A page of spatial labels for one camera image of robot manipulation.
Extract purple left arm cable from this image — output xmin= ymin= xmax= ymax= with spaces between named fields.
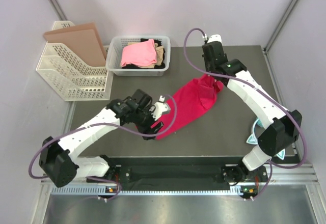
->
xmin=28 ymin=93 xmax=178 ymax=179

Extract white plastic laundry basket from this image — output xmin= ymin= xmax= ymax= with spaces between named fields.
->
xmin=105 ymin=35 xmax=171 ymax=76

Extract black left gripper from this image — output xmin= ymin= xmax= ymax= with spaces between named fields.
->
xmin=133 ymin=104 xmax=164 ymax=141

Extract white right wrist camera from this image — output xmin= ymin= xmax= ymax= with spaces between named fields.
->
xmin=203 ymin=34 xmax=222 ymax=43

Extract tan t shirt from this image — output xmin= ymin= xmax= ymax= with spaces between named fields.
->
xmin=123 ymin=42 xmax=166 ymax=69

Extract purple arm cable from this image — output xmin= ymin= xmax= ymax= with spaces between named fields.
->
xmin=183 ymin=27 xmax=308 ymax=169
xmin=28 ymin=93 xmax=178 ymax=179

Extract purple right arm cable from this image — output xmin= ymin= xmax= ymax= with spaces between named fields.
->
xmin=183 ymin=27 xmax=308 ymax=169

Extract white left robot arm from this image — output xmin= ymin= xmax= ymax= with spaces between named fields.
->
xmin=39 ymin=89 xmax=171 ymax=187

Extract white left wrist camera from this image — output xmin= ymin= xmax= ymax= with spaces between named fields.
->
xmin=149 ymin=95 xmax=171 ymax=121

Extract brown cardboard folder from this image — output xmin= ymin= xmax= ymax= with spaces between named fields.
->
xmin=43 ymin=22 xmax=106 ymax=67

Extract white slotted cable duct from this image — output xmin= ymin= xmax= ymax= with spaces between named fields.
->
xmin=51 ymin=184 xmax=243 ymax=196

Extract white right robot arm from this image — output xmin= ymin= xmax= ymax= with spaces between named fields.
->
xmin=202 ymin=35 xmax=302 ymax=181

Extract teal cat ear headphones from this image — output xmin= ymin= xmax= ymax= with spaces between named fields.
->
xmin=246 ymin=118 xmax=285 ymax=160

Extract light pink t shirt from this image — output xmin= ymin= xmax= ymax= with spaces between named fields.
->
xmin=120 ymin=39 xmax=157 ymax=67

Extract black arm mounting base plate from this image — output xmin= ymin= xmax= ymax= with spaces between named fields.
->
xmin=86 ymin=157 xmax=268 ymax=191

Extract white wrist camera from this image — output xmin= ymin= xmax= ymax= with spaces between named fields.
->
xmin=149 ymin=95 xmax=171 ymax=121
xmin=203 ymin=34 xmax=222 ymax=43

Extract red t shirt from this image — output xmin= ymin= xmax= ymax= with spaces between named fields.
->
xmin=156 ymin=74 xmax=224 ymax=140

